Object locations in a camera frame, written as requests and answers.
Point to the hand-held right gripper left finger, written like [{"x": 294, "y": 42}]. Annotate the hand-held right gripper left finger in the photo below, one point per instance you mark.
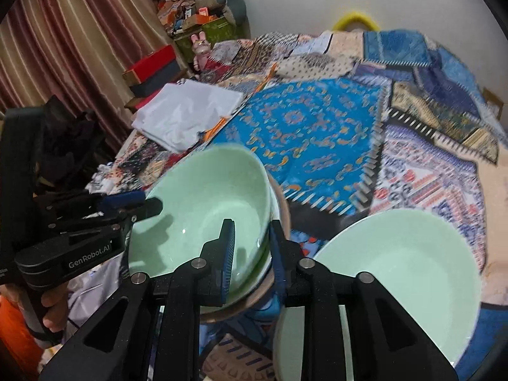
[{"x": 228, "y": 254}]

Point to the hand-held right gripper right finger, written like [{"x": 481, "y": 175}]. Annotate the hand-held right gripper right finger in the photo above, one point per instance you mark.
[{"x": 276, "y": 262}]

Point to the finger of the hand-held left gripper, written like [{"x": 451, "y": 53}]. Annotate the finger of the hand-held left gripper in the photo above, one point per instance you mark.
[
  {"x": 119, "y": 200},
  {"x": 149, "y": 206}
]

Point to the pink bowl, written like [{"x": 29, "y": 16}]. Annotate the pink bowl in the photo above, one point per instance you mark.
[{"x": 250, "y": 299}]

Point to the green bowl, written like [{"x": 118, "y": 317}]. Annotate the green bowl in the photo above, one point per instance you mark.
[{"x": 198, "y": 206}]

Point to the white bowl with dark spots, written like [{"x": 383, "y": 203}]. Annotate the white bowl with dark spots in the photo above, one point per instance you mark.
[{"x": 275, "y": 206}]

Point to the green plate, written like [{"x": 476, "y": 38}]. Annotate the green plate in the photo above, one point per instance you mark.
[{"x": 397, "y": 270}]

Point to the person's left hand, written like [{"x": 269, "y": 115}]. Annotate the person's left hand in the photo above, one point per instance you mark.
[{"x": 57, "y": 305}]

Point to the dark cloth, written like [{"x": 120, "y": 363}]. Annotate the dark cloth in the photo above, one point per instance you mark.
[{"x": 71, "y": 147}]

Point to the white cloth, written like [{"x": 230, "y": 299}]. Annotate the white cloth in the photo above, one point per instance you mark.
[{"x": 182, "y": 111}]

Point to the patchwork blanket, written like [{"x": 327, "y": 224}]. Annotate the patchwork blanket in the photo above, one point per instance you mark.
[{"x": 317, "y": 127}]

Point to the red box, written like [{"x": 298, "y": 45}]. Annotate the red box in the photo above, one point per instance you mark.
[{"x": 151, "y": 61}]

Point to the pink bunny toy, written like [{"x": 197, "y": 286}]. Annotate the pink bunny toy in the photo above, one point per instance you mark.
[{"x": 200, "y": 47}]

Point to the striped curtain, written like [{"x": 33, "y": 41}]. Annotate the striped curtain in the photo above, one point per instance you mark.
[{"x": 79, "y": 27}]

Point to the green box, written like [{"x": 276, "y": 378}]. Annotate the green box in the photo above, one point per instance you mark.
[{"x": 216, "y": 31}]

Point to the cardboard box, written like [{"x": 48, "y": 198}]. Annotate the cardboard box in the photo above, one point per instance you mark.
[{"x": 494, "y": 105}]

